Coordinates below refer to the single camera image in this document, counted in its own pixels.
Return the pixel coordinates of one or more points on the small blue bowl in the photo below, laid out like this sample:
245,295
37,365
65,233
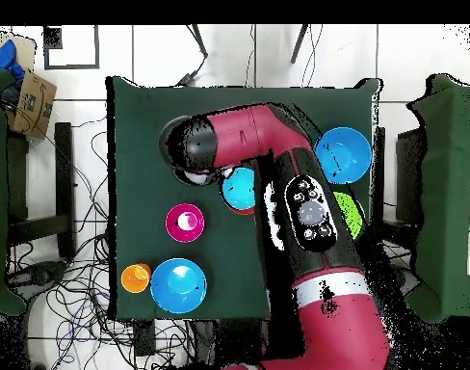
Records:
240,189

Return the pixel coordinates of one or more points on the crimson small bowl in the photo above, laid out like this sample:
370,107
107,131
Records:
185,222

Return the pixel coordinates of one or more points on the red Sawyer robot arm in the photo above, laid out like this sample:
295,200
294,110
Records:
258,135

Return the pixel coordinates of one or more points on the dark green tablecloth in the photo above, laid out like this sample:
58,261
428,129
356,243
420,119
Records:
142,231

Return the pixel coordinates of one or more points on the black power adapter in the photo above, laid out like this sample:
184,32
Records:
187,79

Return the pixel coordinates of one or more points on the large blue bowl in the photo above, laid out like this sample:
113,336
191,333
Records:
178,285
346,155

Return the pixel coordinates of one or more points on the large green bowl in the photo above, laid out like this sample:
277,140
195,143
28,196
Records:
350,216

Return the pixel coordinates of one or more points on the black tripod leg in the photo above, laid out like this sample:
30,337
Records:
299,42
199,40

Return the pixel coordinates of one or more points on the orange cup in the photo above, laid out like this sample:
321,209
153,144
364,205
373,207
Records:
135,278

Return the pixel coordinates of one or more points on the black equipment box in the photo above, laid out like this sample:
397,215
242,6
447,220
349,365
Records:
410,173

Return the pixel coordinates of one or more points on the black power brick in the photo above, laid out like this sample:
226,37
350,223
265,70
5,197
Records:
144,337

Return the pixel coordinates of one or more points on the cardboard box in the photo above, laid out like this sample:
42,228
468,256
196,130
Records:
32,104

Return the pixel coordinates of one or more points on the blue cloth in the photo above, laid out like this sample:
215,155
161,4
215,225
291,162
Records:
4,58

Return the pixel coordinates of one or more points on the black bench frame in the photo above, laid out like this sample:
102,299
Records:
63,173

